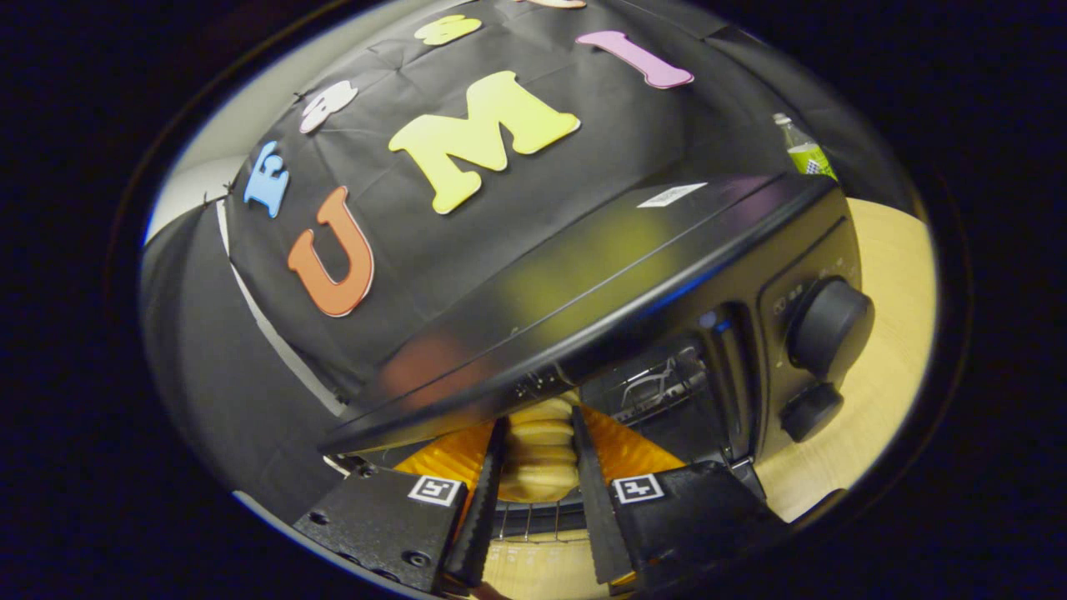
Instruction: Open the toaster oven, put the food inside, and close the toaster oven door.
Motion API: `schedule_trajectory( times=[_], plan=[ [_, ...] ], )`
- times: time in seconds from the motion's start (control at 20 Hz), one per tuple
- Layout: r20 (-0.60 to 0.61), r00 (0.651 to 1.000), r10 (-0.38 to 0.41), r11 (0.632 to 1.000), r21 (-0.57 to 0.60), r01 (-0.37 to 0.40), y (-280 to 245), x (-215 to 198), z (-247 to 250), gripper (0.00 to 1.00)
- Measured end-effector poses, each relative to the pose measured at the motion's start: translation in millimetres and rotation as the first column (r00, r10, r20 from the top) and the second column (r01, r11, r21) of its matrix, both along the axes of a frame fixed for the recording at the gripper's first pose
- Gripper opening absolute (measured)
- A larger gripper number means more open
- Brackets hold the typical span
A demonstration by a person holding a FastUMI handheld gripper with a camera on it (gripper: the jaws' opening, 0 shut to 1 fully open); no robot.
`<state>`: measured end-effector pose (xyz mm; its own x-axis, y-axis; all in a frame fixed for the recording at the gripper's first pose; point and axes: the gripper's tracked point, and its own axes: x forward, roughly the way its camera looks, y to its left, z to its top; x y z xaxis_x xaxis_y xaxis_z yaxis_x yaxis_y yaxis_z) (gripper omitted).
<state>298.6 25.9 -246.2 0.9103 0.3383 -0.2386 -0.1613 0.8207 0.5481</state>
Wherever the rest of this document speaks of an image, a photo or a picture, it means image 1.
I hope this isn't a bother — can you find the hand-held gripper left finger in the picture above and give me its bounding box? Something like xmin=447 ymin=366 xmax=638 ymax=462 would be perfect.
xmin=292 ymin=417 xmax=509 ymax=594

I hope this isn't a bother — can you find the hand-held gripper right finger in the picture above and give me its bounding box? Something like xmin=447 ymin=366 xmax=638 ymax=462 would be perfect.
xmin=571 ymin=406 xmax=789 ymax=597

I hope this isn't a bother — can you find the golden ridged bread roll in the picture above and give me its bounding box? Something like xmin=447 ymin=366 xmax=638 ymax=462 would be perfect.
xmin=498 ymin=397 xmax=580 ymax=504

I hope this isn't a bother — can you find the black toaster oven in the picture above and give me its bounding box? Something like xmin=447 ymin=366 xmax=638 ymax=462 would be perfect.
xmin=319 ymin=173 xmax=876 ymax=543

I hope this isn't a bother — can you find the green drink bottle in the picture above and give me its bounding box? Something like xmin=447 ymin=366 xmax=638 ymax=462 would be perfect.
xmin=772 ymin=112 xmax=839 ymax=182

